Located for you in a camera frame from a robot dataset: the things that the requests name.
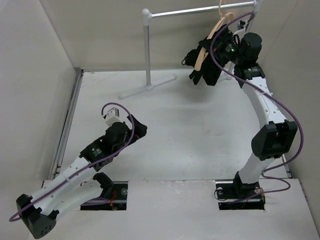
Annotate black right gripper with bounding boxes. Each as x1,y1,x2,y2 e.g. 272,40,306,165
199,29,244,66

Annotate black trousers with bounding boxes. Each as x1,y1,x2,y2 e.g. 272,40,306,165
181,23,226,86

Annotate beige plastic hanger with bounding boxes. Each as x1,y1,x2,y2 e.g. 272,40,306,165
194,0,235,71

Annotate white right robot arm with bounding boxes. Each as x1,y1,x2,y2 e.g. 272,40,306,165
210,24,301,201

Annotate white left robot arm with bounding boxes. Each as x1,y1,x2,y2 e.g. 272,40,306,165
16,115,148,240

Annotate white clothes rack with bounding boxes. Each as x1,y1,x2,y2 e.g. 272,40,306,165
118,0,263,100

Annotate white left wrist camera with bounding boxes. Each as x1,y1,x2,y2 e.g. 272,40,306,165
102,107,124,127

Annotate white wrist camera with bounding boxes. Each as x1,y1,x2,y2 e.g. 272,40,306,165
233,20,252,38
102,107,124,127

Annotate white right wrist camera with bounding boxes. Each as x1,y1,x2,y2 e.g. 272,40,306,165
233,20,252,38

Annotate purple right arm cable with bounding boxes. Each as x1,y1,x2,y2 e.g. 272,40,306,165
209,11,305,201

